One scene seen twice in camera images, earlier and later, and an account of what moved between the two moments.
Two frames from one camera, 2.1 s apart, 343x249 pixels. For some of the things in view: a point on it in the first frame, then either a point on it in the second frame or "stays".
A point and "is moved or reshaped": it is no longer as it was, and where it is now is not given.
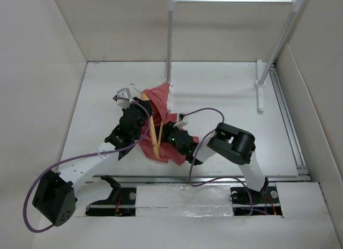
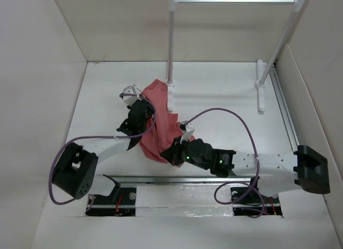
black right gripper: x=168 y=127 to x=172 y=154
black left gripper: x=145 y=103 stays
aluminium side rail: x=302 y=169 stays
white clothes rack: x=297 y=2 stays
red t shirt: x=159 y=97 is moved or reshaped
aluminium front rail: x=189 y=178 stays
